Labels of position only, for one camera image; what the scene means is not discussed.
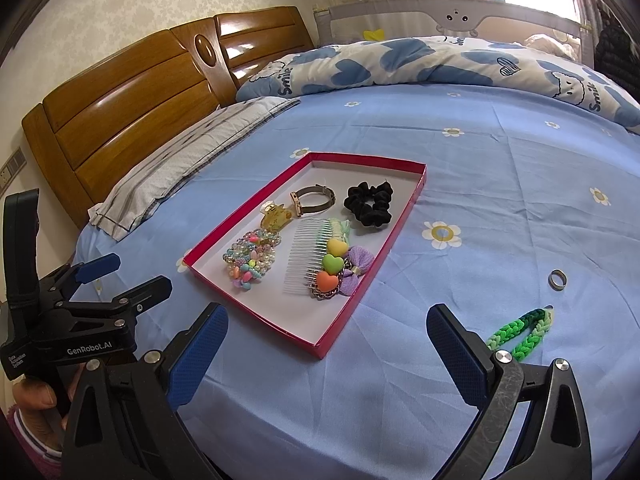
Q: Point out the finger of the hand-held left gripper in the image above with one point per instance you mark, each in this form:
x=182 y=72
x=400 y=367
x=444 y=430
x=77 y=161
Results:
x=150 y=290
x=100 y=266

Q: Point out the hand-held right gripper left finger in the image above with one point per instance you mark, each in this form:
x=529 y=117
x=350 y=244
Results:
x=197 y=355

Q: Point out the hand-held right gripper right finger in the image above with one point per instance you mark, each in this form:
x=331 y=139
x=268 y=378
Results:
x=460 y=355

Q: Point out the red shallow cardboard tray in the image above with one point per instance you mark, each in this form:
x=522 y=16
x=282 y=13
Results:
x=320 y=320

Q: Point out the clear hair comb with hearts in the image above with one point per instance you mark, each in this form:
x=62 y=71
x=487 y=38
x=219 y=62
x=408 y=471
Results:
x=332 y=262

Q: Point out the black scrunchie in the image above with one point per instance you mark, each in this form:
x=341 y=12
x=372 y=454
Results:
x=367 y=210

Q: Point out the person's left forearm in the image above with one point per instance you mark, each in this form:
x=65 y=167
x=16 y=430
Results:
x=30 y=457

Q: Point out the person's left hand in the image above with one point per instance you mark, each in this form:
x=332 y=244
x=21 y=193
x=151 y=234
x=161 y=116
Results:
x=32 y=395

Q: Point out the purple bow hair clip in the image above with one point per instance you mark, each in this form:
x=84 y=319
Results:
x=360 y=257

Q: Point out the grey striped pillow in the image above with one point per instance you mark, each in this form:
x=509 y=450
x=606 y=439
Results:
x=190 y=155

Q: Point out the yellow claw hair clip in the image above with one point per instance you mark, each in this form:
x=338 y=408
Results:
x=277 y=220

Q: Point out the blue flowered bed sheet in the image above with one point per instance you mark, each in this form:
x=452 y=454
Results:
x=500 y=200

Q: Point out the wooden headboard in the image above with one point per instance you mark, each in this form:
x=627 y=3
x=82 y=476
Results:
x=125 y=100

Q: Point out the mint green hair clip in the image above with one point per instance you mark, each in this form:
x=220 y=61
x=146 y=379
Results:
x=341 y=226

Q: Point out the white duvet with blue hearts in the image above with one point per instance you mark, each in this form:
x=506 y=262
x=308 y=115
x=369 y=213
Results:
x=425 y=60

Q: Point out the cream cloth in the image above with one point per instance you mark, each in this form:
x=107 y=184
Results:
x=545 y=42

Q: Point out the yellow tag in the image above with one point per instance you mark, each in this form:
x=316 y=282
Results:
x=374 y=34

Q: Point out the black clothing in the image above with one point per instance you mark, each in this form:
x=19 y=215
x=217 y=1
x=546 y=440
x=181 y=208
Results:
x=612 y=35

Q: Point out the wall switch panel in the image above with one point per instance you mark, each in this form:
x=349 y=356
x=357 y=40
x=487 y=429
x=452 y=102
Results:
x=12 y=165

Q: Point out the grey bed guard rail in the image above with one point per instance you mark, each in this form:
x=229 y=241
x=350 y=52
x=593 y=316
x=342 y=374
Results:
x=410 y=15

